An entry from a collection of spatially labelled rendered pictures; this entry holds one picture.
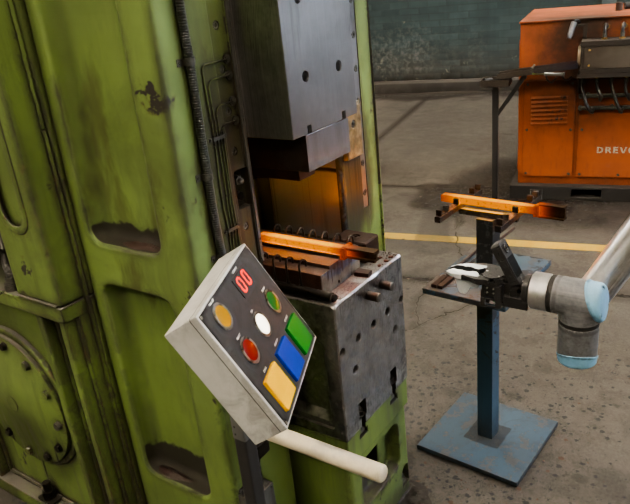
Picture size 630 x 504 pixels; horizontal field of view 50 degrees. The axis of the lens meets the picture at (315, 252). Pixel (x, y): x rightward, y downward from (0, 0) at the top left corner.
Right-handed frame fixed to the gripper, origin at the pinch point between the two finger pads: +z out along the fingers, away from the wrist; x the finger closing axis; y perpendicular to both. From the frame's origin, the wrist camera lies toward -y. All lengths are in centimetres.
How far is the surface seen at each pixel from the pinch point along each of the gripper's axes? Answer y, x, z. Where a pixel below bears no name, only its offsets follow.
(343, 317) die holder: 14.4, -12.1, 26.9
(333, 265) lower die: 2.5, -6.0, 32.9
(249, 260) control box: -17, -45, 27
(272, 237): -1, -2, 57
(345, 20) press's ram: -60, 10, 33
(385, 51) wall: 44, 681, 401
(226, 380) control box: -6, -72, 13
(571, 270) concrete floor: 101, 219, 26
